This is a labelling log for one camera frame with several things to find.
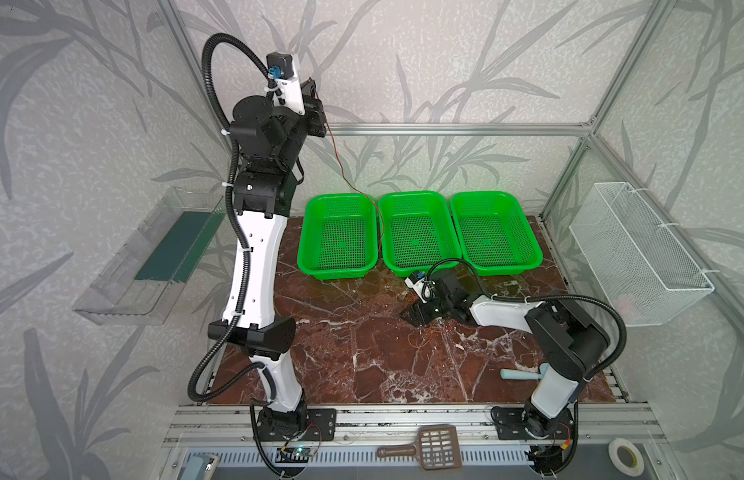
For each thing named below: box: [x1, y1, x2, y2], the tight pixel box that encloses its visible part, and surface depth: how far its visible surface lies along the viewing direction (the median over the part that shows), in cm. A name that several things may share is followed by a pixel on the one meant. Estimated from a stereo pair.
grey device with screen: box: [180, 453, 220, 480], surface depth 67 cm
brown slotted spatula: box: [376, 424, 463, 471], surface depth 72 cm
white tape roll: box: [608, 437, 645, 477], surface depth 71 cm
